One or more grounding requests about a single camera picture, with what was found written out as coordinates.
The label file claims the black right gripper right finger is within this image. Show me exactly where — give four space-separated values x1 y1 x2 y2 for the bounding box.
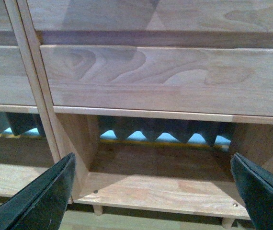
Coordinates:
230 153 273 230

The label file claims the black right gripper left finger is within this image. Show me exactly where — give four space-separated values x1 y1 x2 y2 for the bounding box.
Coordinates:
0 153 76 230

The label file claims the left wooden shelf unit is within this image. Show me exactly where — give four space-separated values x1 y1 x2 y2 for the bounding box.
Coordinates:
0 0 60 197

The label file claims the wooden shelf unit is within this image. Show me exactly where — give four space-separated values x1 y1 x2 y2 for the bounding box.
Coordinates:
17 0 273 229
0 0 60 197

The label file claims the right wooden shelf unit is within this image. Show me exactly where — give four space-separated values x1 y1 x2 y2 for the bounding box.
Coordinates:
17 0 273 229

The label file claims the dark acoustic foam panel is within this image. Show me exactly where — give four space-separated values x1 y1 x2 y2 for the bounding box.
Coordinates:
0 112 235 147

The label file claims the lower wooden drawer right unit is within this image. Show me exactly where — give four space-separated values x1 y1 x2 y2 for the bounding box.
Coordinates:
40 45 273 116

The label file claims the lower wooden drawer left unit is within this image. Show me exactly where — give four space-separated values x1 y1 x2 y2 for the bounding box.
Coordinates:
0 46 35 106

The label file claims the upper wooden drawer right unit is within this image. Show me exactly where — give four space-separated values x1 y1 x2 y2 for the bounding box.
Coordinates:
28 0 273 33

